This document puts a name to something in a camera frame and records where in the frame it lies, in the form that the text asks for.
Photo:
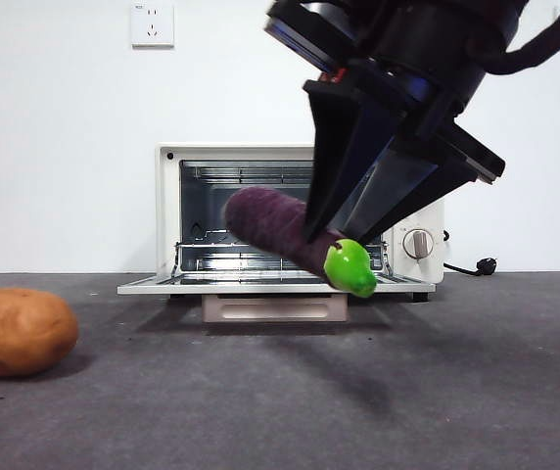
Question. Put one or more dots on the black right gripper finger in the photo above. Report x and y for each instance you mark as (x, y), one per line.
(422, 181)
(331, 156)

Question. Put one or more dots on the white glass oven door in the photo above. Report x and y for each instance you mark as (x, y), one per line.
(275, 308)

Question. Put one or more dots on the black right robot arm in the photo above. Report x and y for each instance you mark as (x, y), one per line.
(446, 39)

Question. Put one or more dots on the beige oven knob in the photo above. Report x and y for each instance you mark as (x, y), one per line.
(418, 244)

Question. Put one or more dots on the white Toshiba toaster oven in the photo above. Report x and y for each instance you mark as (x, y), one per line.
(167, 205)

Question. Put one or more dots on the brown potato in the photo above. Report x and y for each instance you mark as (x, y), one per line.
(15, 333)

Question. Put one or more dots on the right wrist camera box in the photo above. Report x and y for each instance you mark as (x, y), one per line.
(304, 34)

